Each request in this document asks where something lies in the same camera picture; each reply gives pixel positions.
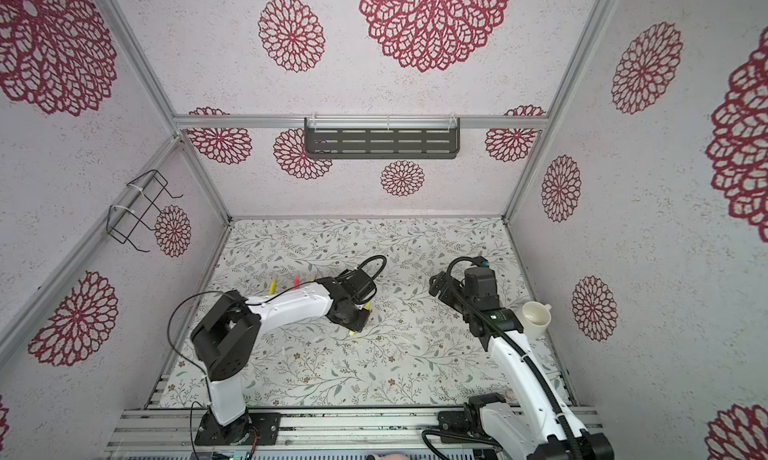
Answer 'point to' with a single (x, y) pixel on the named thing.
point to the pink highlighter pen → (296, 282)
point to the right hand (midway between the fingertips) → (442, 280)
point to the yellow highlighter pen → (273, 287)
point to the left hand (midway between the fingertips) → (356, 326)
